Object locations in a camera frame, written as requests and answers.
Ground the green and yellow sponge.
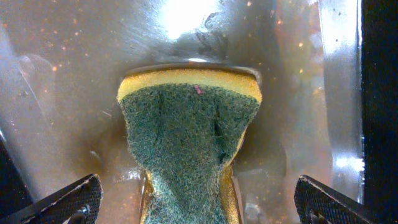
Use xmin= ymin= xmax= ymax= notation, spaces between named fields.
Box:
xmin=117 ymin=68 xmax=262 ymax=223

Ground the black rectangular water tray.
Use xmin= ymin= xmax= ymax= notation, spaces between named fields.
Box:
xmin=1 ymin=1 xmax=397 ymax=223

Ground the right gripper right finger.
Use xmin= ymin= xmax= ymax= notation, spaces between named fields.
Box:
xmin=294 ymin=175 xmax=382 ymax=224

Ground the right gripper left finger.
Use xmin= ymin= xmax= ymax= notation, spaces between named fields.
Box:
xmin=1 ymin=174 xmax=103 ymax=224

